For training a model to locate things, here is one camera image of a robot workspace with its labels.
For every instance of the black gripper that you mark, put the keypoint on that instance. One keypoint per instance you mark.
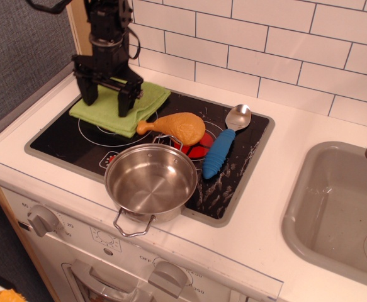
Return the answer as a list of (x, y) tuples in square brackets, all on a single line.
[(108, 67)]

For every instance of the green cloth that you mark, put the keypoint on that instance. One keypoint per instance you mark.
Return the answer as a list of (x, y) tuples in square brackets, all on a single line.
[(104, 111)]

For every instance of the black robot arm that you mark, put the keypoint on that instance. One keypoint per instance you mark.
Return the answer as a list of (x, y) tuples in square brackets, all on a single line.
[(109, 20)]

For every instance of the metal pot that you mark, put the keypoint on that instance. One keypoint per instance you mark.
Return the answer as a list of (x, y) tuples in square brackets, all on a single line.
[(151, 182)]

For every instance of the black toy stovetop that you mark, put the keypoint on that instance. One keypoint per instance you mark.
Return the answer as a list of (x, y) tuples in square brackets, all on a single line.
[(87, 149)]

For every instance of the orange toy chicken drumstick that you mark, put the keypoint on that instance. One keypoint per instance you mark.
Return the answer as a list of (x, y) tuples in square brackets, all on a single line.
[(187, 127)]

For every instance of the grey left timer knob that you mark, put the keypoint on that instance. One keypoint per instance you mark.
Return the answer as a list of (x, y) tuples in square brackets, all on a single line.
[(42, 220)]

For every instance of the grey oven temperature knob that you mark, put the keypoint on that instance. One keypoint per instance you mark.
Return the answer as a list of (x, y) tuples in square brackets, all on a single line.
[(168, 278)]

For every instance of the orange plush toy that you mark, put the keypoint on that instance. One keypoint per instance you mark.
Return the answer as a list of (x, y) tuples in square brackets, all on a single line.
[(10, 295)]

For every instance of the grey sink basin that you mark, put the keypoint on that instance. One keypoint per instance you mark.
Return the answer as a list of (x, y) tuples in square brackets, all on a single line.
[(326, 219)]

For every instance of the wooden side post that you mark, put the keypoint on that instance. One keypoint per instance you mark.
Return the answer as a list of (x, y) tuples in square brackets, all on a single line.
[(80, 26)]

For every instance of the blue handled metal spoon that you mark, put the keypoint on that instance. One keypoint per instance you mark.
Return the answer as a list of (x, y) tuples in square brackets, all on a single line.
[(238, 118)]

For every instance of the grey oven door handle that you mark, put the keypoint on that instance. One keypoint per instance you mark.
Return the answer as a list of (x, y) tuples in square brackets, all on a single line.
[(90, 284)]

